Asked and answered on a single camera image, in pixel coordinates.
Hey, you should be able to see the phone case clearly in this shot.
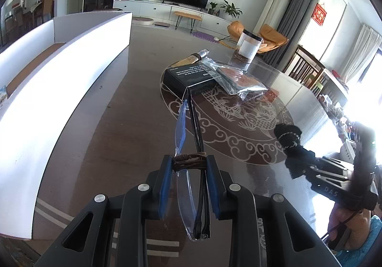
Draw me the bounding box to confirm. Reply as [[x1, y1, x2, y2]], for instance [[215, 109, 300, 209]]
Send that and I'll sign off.
[[201, 58, 269, 100]]

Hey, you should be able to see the glass perfume spray bottle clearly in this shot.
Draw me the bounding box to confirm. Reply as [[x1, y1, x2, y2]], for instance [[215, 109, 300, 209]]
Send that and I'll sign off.
[[171, 49, 209, 68]]

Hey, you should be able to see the white cardboard sorting box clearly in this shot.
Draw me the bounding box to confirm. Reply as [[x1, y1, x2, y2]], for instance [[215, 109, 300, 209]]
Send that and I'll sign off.
[[1, 10, 133, 240]]

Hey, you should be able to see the person's right hand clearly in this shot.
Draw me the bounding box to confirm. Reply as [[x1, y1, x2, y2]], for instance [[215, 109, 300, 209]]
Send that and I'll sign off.
[[328, 204, 371, 250]]

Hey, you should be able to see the black product box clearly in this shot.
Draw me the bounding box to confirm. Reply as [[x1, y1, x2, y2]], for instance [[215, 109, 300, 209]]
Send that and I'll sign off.
[[163, 62, 217, 100]]

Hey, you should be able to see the wooden chair by window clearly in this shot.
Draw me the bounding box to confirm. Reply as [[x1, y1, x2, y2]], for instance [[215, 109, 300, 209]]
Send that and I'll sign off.
[[283, 45, 325, 91]]

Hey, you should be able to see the clear jar with white label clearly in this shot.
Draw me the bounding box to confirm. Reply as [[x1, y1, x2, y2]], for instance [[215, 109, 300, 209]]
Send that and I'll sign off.
[[235, 29, 263, 63]]

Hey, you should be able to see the orange lounge chair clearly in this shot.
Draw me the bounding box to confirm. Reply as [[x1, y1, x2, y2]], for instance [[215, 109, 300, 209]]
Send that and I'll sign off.
[[219, 20, 289, 54]]

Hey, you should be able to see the white tv sideboard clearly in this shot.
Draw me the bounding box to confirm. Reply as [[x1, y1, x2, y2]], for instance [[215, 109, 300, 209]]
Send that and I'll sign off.
[[113, 0, 231, 36]]

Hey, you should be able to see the small wooden bench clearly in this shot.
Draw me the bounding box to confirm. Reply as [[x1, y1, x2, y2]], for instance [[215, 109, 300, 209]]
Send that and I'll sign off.
[[174, 11, 203, 34]]

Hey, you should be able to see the potted plant pair on sideboard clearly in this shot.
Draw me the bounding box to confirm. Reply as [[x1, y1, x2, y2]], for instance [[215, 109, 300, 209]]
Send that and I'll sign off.
[[209, 0, 243, 18]]

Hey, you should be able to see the white standing air conditioner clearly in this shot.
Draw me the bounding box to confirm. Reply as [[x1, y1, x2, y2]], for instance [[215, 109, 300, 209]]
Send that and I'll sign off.
[[253, 0, 291, 33]]

